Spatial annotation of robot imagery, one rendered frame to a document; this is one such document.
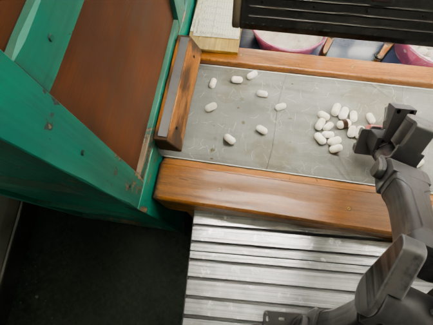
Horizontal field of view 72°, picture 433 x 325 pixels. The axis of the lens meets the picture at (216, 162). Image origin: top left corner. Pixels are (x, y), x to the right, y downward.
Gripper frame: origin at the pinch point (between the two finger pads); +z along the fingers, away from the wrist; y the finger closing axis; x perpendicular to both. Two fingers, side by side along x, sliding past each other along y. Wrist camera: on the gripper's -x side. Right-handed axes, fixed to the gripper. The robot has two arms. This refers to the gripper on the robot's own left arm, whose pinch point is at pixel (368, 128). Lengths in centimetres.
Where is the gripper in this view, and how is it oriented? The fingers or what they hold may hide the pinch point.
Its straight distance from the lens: 87.5
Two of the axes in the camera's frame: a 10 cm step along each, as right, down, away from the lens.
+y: -9.9, -1.3, 0.8
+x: -0.7, 8.6, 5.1
